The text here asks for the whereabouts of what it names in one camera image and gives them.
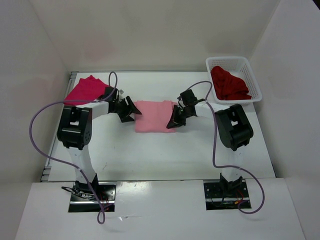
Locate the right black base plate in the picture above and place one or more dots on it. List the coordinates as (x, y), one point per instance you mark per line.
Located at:
(216, 200)

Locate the white plastic basket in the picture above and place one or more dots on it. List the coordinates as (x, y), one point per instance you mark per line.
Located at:
(237, 66)

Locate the dark red t shirt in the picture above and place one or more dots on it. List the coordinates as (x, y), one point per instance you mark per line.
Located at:
(228, 87)

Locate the magenta red t shirt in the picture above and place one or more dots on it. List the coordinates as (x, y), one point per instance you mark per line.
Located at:
(87, 90)

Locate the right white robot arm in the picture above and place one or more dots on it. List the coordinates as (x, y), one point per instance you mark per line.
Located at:
(231, 126)

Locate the light pink t shirt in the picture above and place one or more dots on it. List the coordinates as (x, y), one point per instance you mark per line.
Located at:
(154, 117)

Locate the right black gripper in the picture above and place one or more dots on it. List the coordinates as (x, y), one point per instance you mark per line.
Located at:
(175, 121)

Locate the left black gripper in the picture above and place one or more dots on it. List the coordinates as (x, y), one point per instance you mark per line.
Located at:
(129, 109)

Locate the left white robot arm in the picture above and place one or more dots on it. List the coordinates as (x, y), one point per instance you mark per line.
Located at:
(75, 132)

